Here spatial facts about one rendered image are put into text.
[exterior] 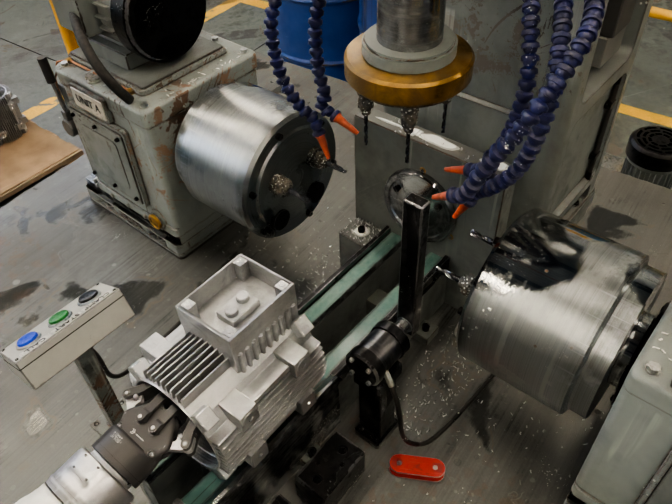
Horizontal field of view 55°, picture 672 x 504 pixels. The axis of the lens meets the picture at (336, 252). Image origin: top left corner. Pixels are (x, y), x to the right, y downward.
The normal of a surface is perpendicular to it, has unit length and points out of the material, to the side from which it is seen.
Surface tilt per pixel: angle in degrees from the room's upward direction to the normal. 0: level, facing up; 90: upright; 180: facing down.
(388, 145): 90
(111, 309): 65
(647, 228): 0
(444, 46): 0
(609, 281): 13
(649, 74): 0
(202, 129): 40
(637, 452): 89
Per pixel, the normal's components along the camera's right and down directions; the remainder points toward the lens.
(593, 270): -0.14, -0.61
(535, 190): -0.64, 0.56
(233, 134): -0.37, -0.31
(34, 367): 0.68, 0.10
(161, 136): 0.76, 0.44
